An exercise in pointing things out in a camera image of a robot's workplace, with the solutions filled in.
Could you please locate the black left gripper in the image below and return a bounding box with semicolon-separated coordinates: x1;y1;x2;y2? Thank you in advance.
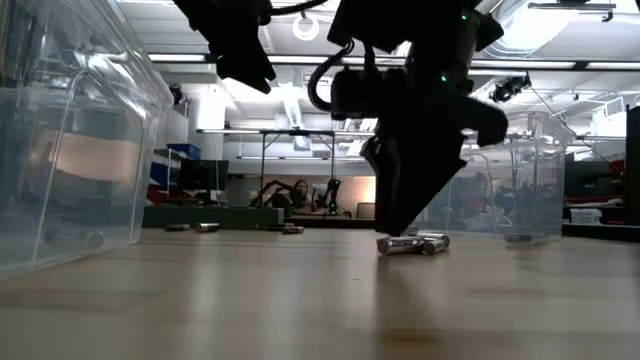
172;0;278;96

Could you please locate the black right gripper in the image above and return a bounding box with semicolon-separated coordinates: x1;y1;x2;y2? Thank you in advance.
329;67;510;236

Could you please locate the clear plastic bin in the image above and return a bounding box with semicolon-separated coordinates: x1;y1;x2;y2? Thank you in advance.
0;0;175;281
409;110;577;241

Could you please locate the short ceiling light strip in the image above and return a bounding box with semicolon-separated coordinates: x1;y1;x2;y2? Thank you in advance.
147;53;209;63

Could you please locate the person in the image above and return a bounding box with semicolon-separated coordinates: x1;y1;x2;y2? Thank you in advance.
291;178;311;211

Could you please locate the blue storage bin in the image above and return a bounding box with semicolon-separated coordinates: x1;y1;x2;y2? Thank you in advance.
166;143;203;161

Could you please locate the black computer monitor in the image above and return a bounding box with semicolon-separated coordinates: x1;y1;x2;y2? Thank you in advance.
178;158;230;192

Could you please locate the long ceiling light strip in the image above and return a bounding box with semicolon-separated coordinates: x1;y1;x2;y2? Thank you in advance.
469;59;640;71

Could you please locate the large black monitor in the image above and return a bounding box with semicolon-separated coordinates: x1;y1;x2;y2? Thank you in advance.
564;158;626;199

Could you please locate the white box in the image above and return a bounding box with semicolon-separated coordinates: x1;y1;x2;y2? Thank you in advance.
569;208;604;225

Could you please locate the black cabinet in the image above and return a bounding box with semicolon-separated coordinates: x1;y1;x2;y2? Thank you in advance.
624;104;640;226

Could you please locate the white ring light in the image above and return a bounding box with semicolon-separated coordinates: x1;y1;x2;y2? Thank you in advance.
292;12;321;42

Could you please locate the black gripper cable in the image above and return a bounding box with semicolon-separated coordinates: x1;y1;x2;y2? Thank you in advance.
306;38;357;114

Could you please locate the black metal table frame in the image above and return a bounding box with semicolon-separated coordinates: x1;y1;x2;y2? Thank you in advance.
283;214;640;242

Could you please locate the black background station frame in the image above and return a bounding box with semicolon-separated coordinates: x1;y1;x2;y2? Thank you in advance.
195;127;376;209

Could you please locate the black ceiling camera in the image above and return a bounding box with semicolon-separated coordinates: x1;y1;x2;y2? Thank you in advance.
489;73;532;104

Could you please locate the white ceiling duct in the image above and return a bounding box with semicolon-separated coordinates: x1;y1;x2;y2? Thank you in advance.
479;0;640;61

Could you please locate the black ceiling rail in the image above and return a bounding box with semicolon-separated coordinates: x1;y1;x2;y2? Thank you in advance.
527;0;617;24

